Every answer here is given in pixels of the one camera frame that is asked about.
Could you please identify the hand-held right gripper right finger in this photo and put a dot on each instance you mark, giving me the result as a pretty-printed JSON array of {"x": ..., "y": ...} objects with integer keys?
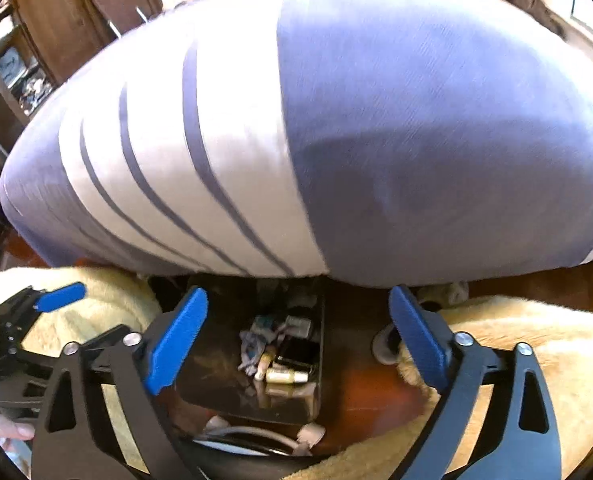
[{"x": 419, "y": 340}]

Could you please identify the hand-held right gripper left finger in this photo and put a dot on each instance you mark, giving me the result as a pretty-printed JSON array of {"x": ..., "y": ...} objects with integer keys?
[{"x": 176, "y": 345}]

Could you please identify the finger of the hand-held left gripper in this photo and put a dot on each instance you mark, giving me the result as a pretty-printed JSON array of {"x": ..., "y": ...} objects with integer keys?
[
  {"x": 101, "y": 337},
  {"x": 61, "y": 296}
]

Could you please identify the black rectangular bin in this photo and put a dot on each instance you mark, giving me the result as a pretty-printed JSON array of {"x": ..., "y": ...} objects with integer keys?
[{"x": 211, "y": 380}]

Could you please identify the printed plastic wrapper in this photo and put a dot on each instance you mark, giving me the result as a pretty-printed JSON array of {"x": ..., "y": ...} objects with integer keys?
[{"x": 254, "y": 350}]

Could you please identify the blue wet wipe packet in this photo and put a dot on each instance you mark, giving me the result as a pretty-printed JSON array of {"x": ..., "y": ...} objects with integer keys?
[{"x": 265, "y": 323}]

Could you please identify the yellow bottle with white cap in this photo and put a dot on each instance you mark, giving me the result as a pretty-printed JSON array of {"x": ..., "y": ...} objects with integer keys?
[{"x": 287, "y": 376}]

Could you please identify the black cardboard box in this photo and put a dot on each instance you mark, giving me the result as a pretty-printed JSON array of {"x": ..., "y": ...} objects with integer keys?
[{"x": 297, "y": 350}]

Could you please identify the person's left hand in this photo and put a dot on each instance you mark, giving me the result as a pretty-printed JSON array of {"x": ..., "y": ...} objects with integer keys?
[{"x": 9, "y": 429}]

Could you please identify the grey slipper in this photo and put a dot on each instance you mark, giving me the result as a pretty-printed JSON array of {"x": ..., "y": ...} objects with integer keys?
[{"x": 386, "y": 350}]

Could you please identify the white fluffy slipper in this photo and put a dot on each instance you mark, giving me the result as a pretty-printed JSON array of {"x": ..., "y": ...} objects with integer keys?
[{"x": 444, "y": 295}]

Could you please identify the small white box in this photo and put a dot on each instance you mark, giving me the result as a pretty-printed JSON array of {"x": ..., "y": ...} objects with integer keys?
[{"x": 298, "y": 326}]

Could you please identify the blue and white striped blanket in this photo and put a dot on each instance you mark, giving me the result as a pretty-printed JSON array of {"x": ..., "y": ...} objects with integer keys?
[{"x": 351, "y": 135}]

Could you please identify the cluttered shelf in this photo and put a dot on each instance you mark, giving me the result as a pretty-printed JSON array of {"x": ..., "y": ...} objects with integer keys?
[{"x": 19, "y": 70}]

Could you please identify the wooden wardrobe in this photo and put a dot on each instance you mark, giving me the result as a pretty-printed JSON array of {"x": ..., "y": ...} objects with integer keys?
[{"x": 86, "y": 15}]

